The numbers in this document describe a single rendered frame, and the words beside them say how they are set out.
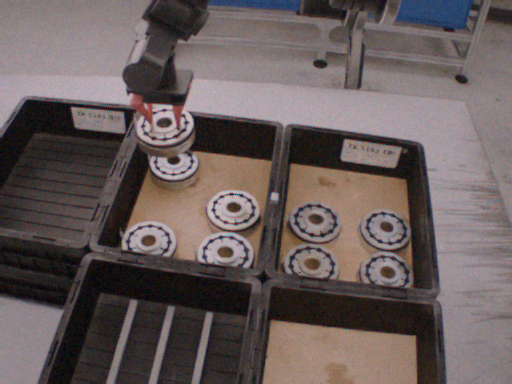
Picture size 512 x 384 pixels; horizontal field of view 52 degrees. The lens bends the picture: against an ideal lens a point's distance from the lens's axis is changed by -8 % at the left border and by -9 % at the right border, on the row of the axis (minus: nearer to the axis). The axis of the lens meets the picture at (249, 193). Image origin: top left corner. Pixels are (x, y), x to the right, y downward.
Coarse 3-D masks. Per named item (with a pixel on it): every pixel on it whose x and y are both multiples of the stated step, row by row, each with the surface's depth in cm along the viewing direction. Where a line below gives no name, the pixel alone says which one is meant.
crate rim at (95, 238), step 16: (192, 112) 119; (128, 160) 108; (272, 160) 110; (272, 176) 107; (112, 192) 102; (272, 192) 104; (272, 208) 102; (96, 240) 94; (128, 256) 92; (144, 256) 93; (160, 256) 93; (240, 272) 91; (256, 272) 92
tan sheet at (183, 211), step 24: (216, 168) 122; (240, 168) 123; (264, 168) 123; (144, 192) 116; (168, 192) 117; (192, 192) 117; (216, 192) 117; (264, 192) 118; (144, 216) 112; (168, 216) 112; (192, 216) 113; (192, 240) 108
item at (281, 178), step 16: (288, 128) 117; (304, 128) 118; (320, 128) 118; (288, 144) 114; (400, 144) 117; (416, 144) 116; (272, 224) 99; (432, 224) 101; (272, 240) 96; (432, 240) 98; (272, 256) 94; (432, 256) 97; (272, 272) 92; (432, 272) 93; (352, 288) 90; (368, 288) 90; (384, 288) 90; (400, 288) 91; (432, 288) 91
